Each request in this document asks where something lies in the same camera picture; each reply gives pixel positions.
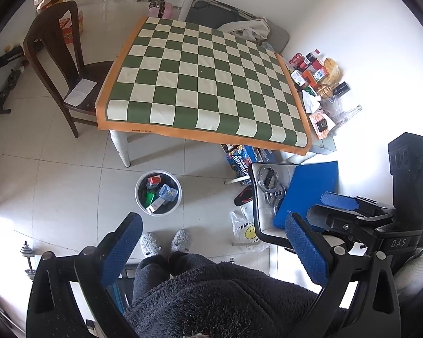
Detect blue grey bag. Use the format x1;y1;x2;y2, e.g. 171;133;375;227
158;184;179;201

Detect white carton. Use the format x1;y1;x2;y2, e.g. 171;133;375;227
146;197;166;215

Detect bagged bread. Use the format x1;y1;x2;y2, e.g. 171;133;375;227
323;57;341;84

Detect pink suitcase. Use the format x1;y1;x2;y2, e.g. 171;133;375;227
148;0;173;19

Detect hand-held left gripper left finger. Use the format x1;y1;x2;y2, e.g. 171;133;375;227
26;212;144;338

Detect chrome rings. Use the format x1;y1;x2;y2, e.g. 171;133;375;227
257;165;286;215

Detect blue board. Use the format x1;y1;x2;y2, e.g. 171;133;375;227
272;161;340;229

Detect white smiley plastic bag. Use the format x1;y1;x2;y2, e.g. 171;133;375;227
230;204;270;252

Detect crumpled white paper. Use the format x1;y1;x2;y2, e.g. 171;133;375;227
301;90;321;114

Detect white cloth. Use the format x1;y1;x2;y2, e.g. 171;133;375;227
217;17;270;43

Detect dark wooden chair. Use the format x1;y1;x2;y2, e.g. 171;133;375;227
23;1;115;139

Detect red black slipper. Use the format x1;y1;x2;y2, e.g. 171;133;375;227
233;186;256;206

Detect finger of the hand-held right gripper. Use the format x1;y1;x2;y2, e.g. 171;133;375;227
321;192;393;216
307;204;396;234

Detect orange cardboard box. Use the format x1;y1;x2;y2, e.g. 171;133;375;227
58;9;84;45

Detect green checkered tablecloth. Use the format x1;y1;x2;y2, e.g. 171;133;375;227
96;16;312;156

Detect folded grey table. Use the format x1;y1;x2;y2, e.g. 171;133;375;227
185;0;290;52

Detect orange packet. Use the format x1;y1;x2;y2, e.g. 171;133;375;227
308;111;335;139

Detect clear glass bottle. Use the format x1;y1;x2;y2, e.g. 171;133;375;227
333;104;363;127

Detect grey fluffy slipper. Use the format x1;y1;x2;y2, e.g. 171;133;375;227
140;232;162;257
171;230;192;253

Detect white trash bin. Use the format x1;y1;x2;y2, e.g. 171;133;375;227
135;171;182;216

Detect blue printed box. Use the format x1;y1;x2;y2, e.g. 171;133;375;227
226;144;268;178

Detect white paper sheet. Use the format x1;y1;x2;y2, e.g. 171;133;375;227
63;79;96;106

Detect person's right hand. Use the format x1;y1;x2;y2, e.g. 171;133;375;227
394;254;423;301

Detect red capped bottle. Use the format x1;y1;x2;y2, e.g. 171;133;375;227
301;49;321;71

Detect white chair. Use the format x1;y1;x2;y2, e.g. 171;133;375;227
225;161;339;250

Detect grey flat board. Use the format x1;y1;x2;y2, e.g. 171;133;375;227
308;135;337;155

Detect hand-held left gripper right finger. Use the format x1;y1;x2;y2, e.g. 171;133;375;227
284;212;404;338

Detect black dumbbell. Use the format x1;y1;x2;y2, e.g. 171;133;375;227
20;241;38;282

